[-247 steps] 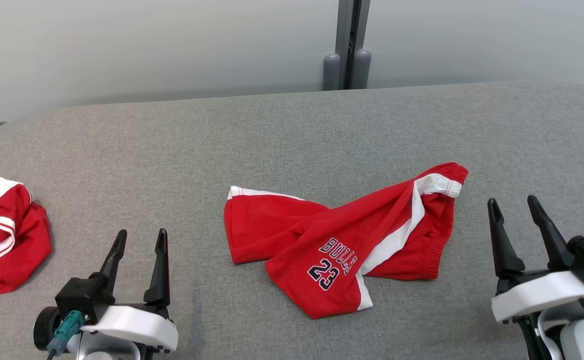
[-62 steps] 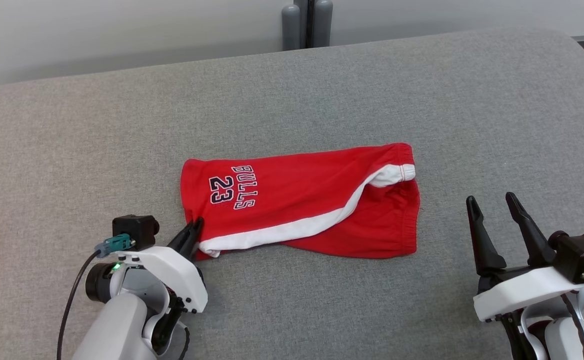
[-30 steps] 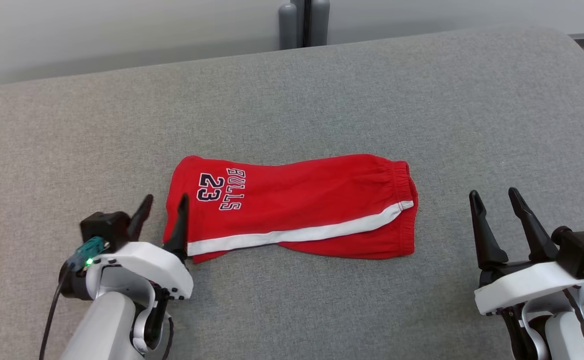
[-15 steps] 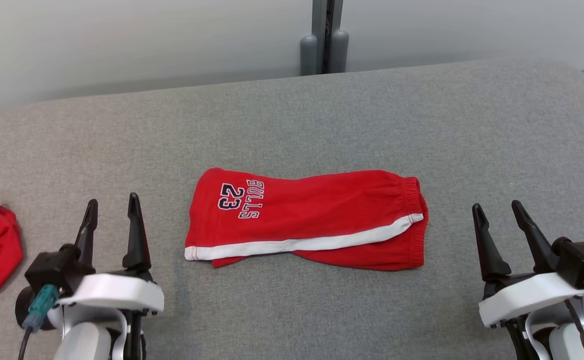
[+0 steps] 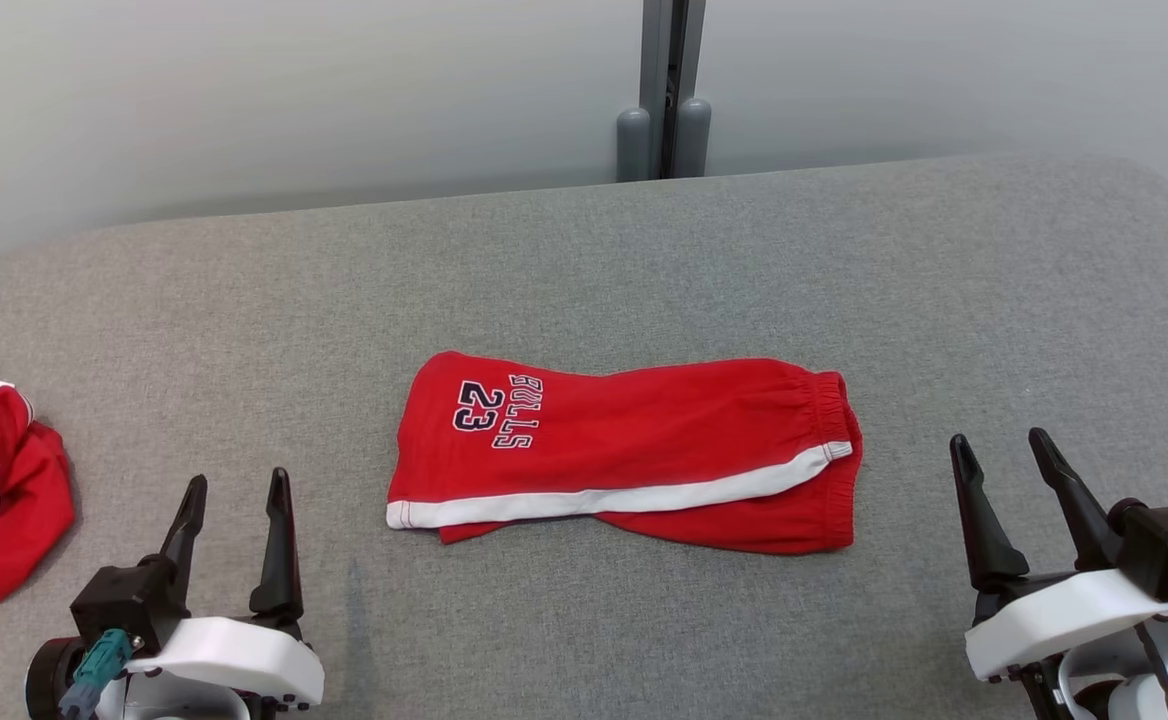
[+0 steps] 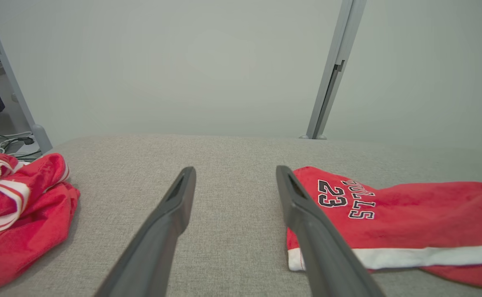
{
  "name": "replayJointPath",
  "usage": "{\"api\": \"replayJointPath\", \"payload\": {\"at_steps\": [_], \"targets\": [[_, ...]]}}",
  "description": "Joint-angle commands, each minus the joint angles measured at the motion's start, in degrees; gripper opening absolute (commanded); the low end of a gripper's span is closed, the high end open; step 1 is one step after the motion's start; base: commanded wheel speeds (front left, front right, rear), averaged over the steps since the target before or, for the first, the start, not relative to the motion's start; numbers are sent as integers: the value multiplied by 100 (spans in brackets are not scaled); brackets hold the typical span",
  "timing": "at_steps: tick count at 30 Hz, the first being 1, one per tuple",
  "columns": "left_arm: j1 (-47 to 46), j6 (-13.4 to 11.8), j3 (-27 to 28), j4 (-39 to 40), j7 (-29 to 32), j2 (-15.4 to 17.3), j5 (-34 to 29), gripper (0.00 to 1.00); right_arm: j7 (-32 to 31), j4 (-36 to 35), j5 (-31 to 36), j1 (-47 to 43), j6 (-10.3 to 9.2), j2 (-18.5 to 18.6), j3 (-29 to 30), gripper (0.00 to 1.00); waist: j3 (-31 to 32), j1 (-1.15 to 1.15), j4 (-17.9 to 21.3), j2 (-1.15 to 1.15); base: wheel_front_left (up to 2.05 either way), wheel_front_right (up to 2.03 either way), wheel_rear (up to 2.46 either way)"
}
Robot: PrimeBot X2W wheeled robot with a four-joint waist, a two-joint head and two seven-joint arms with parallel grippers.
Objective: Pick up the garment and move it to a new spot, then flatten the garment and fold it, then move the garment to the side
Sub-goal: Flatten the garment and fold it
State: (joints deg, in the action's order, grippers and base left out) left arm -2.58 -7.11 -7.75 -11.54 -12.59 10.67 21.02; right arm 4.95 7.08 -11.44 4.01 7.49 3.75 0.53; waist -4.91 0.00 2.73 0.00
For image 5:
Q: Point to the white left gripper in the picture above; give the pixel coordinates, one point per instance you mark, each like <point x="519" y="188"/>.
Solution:
<point x="234" y="655"/>

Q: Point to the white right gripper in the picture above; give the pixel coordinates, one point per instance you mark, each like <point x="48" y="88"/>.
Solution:
<point x="1064" y="615"/>

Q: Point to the red and white jersey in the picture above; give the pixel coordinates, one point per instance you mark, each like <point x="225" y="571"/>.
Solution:
<point x="14" y="520"/>

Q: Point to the red shorts with white stripe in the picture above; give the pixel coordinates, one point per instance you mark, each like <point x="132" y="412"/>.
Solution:
<point x="644" y="440"/>

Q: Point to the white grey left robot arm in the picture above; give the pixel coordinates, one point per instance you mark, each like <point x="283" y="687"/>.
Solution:
<point x="194" y="705"/>

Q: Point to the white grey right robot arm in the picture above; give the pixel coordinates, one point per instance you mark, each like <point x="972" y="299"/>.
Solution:
<point x="1144" y="700"/>

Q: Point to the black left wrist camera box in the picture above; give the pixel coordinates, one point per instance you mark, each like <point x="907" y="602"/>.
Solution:
<point x="124" y="600"/>

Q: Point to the grey metal partition post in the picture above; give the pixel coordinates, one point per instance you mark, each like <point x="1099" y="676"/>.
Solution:
<point x="656" y="50"/>

